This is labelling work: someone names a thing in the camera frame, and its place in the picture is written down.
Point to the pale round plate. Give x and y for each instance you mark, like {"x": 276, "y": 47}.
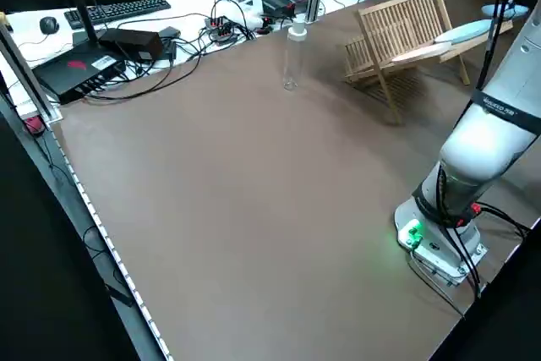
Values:
{"x": 416, "y": 56}

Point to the blue round plate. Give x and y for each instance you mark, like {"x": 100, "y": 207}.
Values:
{"x": 465, "y": 32}
{"x": 517, "y": 10}

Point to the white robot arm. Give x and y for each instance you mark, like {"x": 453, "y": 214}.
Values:
{"x": 486, "y": 145}

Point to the wooden slatted dish rack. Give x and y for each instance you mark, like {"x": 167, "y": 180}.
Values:
{"x": 389, "y": 99}

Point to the clear bottle white cap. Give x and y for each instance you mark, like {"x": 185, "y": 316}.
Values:
{"x": 297, "y": 31}

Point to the power strip red switches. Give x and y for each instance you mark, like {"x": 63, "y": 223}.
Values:
{"x": 220, "y": 29}

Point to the dark brown box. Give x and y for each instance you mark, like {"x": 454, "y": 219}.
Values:
{"x": 131, "y": 42}

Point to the black keyboard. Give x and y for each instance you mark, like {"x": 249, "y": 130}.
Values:
{"x": 122, "y": 8}

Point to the black box red logo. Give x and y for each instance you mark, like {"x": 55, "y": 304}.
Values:
{"x": 72, "y": 78}

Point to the small red object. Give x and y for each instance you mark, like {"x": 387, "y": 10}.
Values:
{"x": 34, "y": 126}

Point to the black monitor stand pole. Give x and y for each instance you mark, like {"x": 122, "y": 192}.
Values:
{"x": 82, "y": 10}

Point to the black computer mouse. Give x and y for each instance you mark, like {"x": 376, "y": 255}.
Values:
{"x": 49, "y": 25}

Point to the grey table edge rail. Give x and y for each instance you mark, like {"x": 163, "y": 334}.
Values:
{"x": 105, "y": 247}

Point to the aluminium corner frame post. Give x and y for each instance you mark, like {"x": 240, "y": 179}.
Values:
{"x": 33, "y": 78}

